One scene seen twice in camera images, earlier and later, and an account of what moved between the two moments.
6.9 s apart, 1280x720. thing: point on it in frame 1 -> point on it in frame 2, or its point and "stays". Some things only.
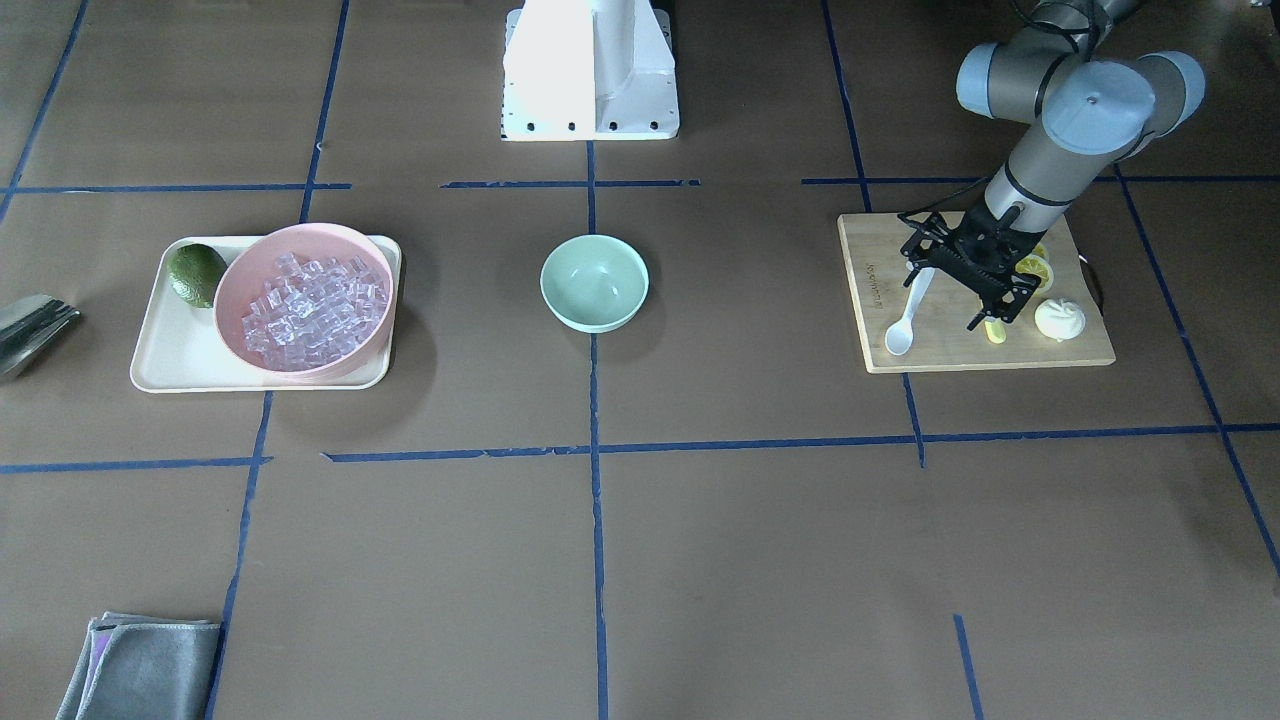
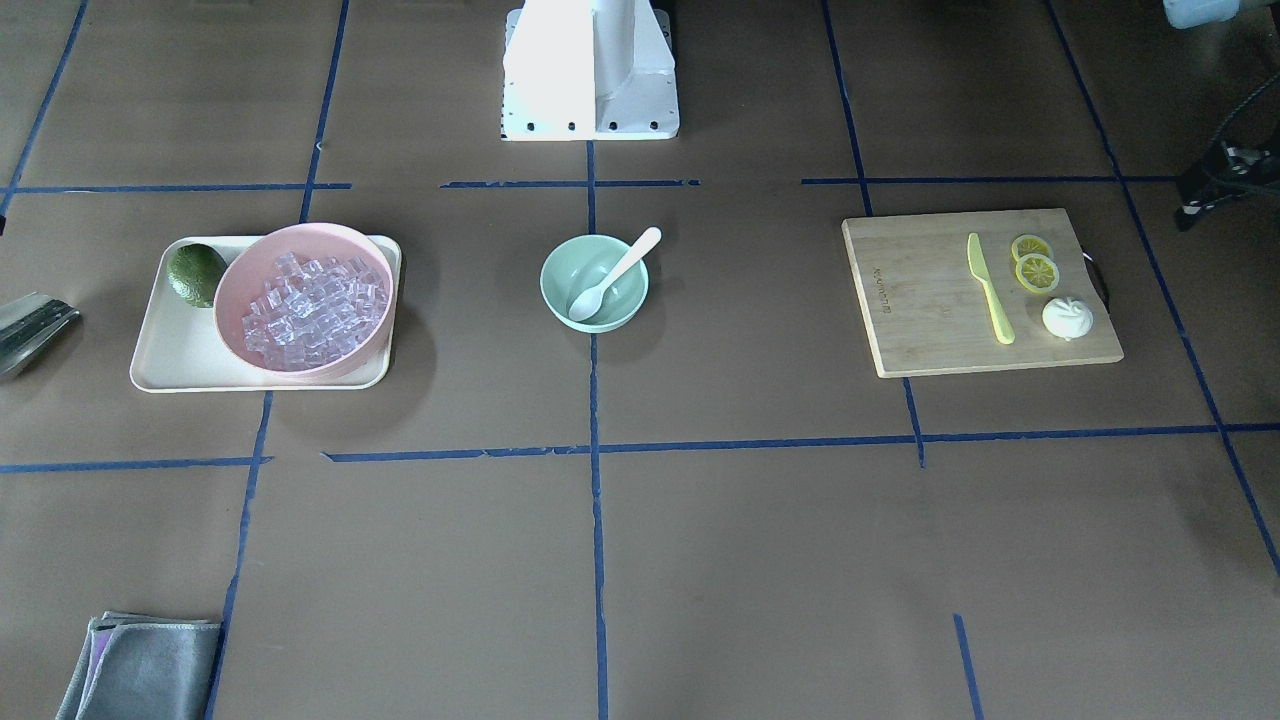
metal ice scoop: x=26 y=324 stays
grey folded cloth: x=141 y=667 stays
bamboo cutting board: x=1061 y=328 stays
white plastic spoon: x=899 y=333 -> x=588 y=301
